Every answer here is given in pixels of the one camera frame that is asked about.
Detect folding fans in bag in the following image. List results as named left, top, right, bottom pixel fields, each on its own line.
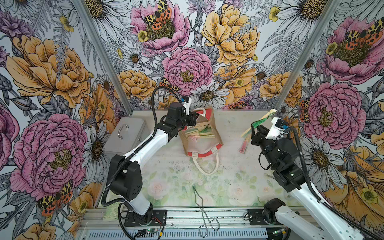
left=185, top=125, right=215, bottom=142

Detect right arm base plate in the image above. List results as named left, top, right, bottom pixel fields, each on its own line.
left=243, top=209, right=286, bottom=227

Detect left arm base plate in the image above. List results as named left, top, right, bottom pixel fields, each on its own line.
left=124, top=210, right=168, bottom=227

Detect metal tongs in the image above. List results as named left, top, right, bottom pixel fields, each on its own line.
left=193, top=185, right=221, bottom=238

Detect burlap tote bag red trim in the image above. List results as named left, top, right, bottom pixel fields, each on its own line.
left=181, top=108, right=224, bottom=176

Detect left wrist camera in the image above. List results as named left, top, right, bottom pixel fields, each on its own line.
left=181, top=96, right=192, bottom=116

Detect aluminium front rail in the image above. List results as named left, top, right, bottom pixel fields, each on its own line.
left=76, top=206, right=340, bottom=232

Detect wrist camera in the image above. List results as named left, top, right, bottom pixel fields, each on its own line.
left=181, top=96, right=192, bottom=116
left=266, top=117, right=289, bottom=141

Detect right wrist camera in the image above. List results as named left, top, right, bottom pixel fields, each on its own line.
left=266, top=117, right=289, bottom=141

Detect silver aluminium case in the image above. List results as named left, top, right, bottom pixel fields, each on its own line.
left=103, top=117, right=150, bottom=156

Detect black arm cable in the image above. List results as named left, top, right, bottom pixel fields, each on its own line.
left=101, top=86, right=182, bottom=240
left=286, top=125, right=384, bottom=240

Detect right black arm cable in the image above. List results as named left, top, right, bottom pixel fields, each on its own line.
left=286, top=125, right=384, bottom=240

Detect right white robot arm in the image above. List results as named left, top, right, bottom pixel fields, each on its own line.
left=251, top=124, right=368, bottom=240

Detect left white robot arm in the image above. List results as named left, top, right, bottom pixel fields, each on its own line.
left=101, top=100, right=199, bottom=225

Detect green patterned packet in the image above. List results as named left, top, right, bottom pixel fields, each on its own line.
left=103, top=203, right=120, bottom=222

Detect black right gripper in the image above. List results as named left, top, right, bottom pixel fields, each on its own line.
left=249, top=123, right=280, bottom=169

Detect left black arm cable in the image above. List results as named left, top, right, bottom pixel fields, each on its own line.
left=101, top=86, right=182, bottom=240

